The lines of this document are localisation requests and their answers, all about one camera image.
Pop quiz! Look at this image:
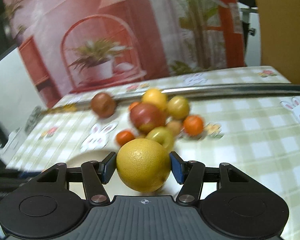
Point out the large yellow orange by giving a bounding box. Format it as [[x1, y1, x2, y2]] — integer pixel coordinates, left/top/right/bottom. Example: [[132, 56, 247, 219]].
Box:
[[116, 138, 171, 193]]

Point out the printed room backdrop poster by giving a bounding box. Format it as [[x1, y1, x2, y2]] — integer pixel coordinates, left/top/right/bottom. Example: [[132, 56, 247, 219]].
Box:
[[3, 0, 244, 106]]

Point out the long metal back scratcher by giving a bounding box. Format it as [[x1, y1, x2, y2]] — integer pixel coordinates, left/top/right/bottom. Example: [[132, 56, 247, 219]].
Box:
[[25, 83, 300, 133]]

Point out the wooden door panel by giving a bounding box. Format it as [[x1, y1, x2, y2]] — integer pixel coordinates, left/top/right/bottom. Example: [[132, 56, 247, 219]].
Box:
[[256, 0, 300, 84]]

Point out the red yellow apple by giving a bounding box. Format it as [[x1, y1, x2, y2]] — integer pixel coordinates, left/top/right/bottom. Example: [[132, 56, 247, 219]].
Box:
[[129, 103, 166, 134]]

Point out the beige plate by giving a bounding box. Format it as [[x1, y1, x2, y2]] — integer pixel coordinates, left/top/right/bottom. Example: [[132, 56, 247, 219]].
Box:
[[66, 150, 181, 200]]

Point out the dark red apple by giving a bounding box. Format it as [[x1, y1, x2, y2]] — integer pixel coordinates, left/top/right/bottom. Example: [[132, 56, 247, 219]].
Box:
[[90, 92, 116, 119]]

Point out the green plum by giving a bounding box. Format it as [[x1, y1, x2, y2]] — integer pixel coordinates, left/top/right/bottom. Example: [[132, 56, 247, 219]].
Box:
[[167, 96, 190, 120], [146, 127, 174, 152]]

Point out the black exercise bike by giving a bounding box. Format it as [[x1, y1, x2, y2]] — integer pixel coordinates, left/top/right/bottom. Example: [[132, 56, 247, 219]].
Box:
[[238, 0, 258, 49]]

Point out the yellow lemon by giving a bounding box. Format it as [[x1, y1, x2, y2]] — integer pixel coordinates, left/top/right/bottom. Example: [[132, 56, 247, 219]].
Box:
[[141, 88, 167, 111]]

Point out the small tangerine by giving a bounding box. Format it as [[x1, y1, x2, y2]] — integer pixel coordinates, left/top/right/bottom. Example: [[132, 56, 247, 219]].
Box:
[[128, 101, 140, 111]]

